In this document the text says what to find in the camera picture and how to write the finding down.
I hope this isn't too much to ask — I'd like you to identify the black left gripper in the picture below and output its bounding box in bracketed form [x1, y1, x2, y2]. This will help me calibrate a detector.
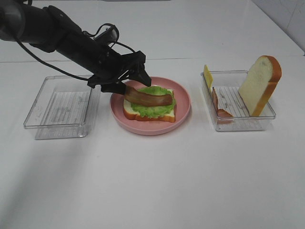
[86, 46, 152, 95]

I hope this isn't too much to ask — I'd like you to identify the bacon strip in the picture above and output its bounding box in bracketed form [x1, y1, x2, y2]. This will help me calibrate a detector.
[125, 86, 173, 107]
[212, 87, 233, 124]

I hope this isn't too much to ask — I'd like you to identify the bread slice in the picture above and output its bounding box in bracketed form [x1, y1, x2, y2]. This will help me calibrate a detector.
[238, 55, 282, 116]
[123, 86, 176, 123]

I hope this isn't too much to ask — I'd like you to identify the green lettuce leaf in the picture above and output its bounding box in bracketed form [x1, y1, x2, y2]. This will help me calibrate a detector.
[123, 85, 176, 119]

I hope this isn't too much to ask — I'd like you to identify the yellow cheese slice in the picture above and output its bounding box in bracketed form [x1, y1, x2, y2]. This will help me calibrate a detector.
[203, 64, 214, 92]

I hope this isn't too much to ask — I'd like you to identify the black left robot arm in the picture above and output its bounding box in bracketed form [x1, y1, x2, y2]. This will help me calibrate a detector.
[0, 0, 151, 94]

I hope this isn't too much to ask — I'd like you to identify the pink plate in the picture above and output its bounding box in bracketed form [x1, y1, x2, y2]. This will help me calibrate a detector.
[110, 77, 191, 135]

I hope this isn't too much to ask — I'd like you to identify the clear plastic left tray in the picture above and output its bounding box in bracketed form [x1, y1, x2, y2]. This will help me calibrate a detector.
[23, 76, 101, 140]

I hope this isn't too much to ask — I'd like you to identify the clear plastic tray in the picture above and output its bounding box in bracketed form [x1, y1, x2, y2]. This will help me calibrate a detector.
[23, 76, 101, 140]
[201, 70, 276, 132]

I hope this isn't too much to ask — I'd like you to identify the clear plastic right tray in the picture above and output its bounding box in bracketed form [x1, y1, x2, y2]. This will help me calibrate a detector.
[201, 70, 276, 132]

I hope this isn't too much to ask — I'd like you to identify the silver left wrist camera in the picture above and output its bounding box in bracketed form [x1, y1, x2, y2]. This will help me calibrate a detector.
[93, 26, 119, 45]

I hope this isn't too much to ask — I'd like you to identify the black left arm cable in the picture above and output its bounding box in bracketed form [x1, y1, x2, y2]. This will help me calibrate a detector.
[16, 22, 136, 81]

